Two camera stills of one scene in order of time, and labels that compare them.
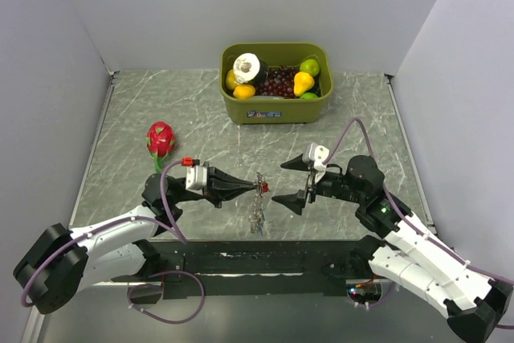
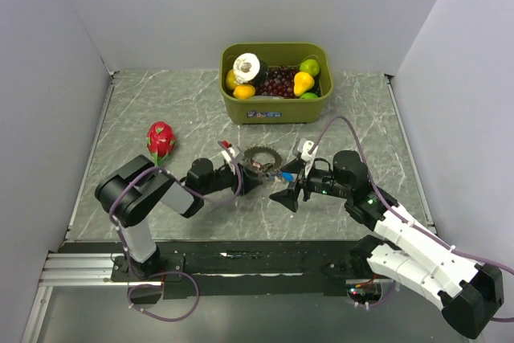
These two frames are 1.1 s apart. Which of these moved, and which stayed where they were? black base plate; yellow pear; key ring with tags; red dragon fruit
Moved: key ring with tags
Stayed: yellow pear; black base plate; red dragon fruit
